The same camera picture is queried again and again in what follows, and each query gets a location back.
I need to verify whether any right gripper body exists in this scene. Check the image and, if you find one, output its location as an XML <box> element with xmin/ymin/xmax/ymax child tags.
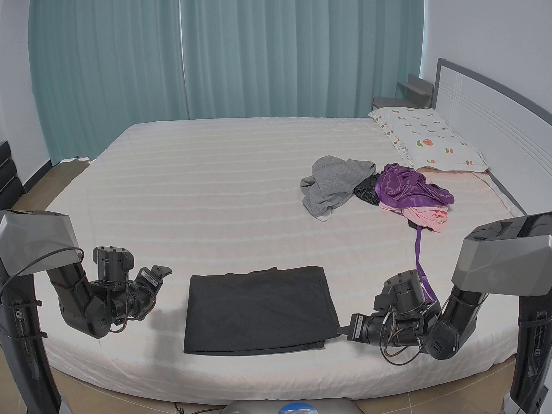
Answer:
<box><xmin>347</xmin><ymin>312</ymin><xmax>376</xmax><ymax>343</ymax></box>

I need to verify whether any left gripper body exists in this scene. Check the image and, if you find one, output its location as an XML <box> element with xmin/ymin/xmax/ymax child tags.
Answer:
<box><xmin>134</xmin><ymin>267</ymin><xmax>162</xmax><ymax>294</ymax></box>

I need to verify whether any black T-shirt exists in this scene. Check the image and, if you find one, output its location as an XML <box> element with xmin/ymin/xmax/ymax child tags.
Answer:
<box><xmin>183</xmin><ymin>266</ymin><xmax>341</xmax><ymax>355</ymax></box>

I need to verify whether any bed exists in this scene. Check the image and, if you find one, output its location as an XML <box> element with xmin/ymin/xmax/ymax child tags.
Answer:
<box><xmin>32</xmin><ymin>58</ymin><xmax>552</xmax><ymax>404</ymax></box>

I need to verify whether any pink garment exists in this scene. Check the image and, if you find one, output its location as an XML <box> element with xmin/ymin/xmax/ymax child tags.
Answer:
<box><xmin>379</xmin><ymin>203</ymin><xmax>450</xmax><ymax>234</ymax></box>

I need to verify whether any black shiny garment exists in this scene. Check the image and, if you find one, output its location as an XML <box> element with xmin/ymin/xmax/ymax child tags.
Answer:
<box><xmin>354</xmin><ymin>175</ymin><xmax>381</xmax><ymax>207</ymax></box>

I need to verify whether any purple garment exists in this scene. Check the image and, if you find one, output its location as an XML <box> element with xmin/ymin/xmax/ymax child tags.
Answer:
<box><xmin>375</xmin><ymin>163</ymin><xmax>455</xmax><ymax>303</ymax></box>

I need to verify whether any grey garment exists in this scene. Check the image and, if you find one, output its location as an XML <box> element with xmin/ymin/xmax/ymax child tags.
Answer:
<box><xmin>300</xmin><ymin>155</ymin><xmax>377</xmax><ymax>222</ymax></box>

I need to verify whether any black chest of drawers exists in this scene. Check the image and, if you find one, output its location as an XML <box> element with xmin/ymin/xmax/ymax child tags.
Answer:
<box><xmin>0</xmin><ymin>141</ymin><xmax>24</xmax><ymax>208</ymax></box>

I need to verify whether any white printed pillow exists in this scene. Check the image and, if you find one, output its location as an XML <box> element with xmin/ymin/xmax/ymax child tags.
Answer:
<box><xmin>367</xmin><ymin>106</ymin><xmax>490</xmax><ymax>172</ymax></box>

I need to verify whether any blue-green curtain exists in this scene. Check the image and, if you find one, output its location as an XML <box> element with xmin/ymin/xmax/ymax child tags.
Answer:
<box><xmin>28</xmin><ymin>0</ymin><xmax>190</xmax><ymax>163</ymax></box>
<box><xmin>181</xmin><ymin>0</ymin><xmax>425</xmax><ymax>120</ymax></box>

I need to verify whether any grey bedside table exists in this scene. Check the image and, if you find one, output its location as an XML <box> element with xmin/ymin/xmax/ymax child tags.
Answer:
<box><xmin>372</xmin><ymin>74</ymin><xmax>433</xmax><ymax>110</ymax></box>

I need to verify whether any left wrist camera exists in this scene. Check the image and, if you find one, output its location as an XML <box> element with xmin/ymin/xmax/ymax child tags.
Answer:
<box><xmin>93</xmin><ymin>245</ymin><xmax>134</xmax><ymax>281</ymax></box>

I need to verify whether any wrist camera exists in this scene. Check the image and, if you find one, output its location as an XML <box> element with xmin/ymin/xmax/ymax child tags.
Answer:
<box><xmin>373</xmin><ymin>269</ymin><xmax>440</xmax><ymax>318</ymax></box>
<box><xmin>93</xmin><ymin>245</ymin><xmax>134</xmax><ymax>281</ymax></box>

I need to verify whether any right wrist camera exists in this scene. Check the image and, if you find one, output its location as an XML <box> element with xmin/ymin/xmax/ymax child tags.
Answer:
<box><xmin>373</xmin><ymin>269</ymin><xmax>440</xmax><ymax>318</ymax></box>

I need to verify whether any black cable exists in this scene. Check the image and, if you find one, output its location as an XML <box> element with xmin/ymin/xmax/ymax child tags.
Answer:
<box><xmin>0</xmin><ymin>248</ymin><xmax>83</xmax><ymax>292</ymax></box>

